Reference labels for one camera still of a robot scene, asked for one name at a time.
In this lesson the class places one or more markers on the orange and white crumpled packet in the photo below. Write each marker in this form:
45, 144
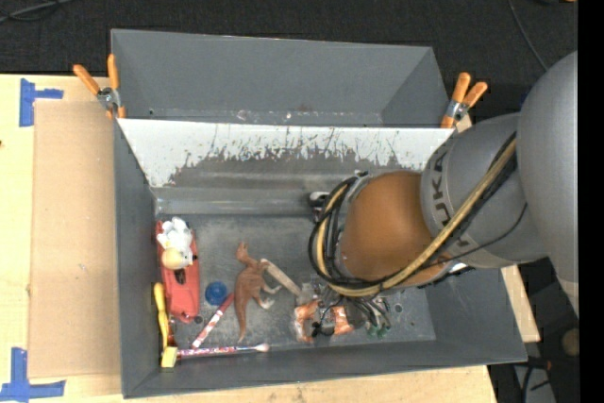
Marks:
304, 321

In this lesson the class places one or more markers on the pale wooden stick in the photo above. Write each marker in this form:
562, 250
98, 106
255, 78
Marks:
283, 276

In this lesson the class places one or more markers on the brown toy kangaroo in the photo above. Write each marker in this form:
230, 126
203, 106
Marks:
247, 288

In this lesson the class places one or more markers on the patterned stick with pink tip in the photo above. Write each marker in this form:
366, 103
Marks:
222, 350

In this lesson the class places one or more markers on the blue round cap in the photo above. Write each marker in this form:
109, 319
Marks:
216, 293

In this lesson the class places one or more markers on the red and white striped stick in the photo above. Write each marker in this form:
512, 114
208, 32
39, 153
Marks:
212, 321

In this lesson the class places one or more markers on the red toy car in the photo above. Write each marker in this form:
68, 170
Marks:
181, 292

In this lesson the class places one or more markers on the white toy duck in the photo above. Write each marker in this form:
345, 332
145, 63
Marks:
177, 245

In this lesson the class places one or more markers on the yellow brush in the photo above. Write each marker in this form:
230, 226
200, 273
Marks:
162, 311

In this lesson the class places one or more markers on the grey metal bin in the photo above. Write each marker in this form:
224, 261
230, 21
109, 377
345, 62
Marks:
264, 75

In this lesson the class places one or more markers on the brown cardboard board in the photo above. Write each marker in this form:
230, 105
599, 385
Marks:
71, 226

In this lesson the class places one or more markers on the black cylinder on white bracket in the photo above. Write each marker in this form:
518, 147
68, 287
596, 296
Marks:
319, 198

